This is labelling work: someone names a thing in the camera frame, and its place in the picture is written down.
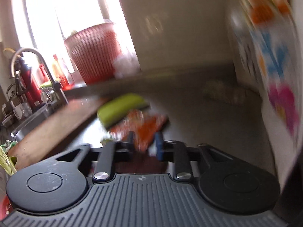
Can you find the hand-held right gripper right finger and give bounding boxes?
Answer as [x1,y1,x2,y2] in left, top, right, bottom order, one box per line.
[154,132,238,182]

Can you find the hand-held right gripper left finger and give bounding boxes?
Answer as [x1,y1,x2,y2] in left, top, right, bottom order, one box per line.
[55,131,135,183]

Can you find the large orange snack packet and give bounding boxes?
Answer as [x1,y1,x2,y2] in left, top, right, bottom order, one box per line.
[133,113,169,152]

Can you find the red mesh basket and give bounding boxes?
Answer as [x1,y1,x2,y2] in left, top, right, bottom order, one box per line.
[63,22,124,85]

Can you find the yellow green sponge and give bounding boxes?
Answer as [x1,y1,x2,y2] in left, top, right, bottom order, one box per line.
[97,93,150,127]

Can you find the wooden cutting board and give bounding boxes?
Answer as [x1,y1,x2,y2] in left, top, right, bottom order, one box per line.
[7,96,110,171]

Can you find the white plastic bag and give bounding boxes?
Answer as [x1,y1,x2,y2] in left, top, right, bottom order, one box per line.
[113,51,142,79]

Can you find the steel faucet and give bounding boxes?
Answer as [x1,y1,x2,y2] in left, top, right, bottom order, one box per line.
[10,48,70,106]

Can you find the steel sink rack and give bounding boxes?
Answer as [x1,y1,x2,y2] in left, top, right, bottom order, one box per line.
[39,82,59,102]

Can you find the orange bottle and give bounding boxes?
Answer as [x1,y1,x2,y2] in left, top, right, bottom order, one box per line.
[52,54,70,87]

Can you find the steel sink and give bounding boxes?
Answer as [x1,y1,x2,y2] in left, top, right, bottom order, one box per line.
[11,104,58,143]

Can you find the red thermos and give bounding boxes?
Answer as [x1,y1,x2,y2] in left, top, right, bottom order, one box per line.
[15,56,43,106]

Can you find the green white cloth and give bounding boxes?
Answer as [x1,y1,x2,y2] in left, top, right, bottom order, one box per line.
[0,140,19,152]

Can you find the pale green vegetable stalks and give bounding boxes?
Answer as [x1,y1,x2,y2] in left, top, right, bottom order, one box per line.
[0,145,17,176]

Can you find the printed beige cloth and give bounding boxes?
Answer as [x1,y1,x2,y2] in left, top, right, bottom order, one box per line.
[229,0,303,190]

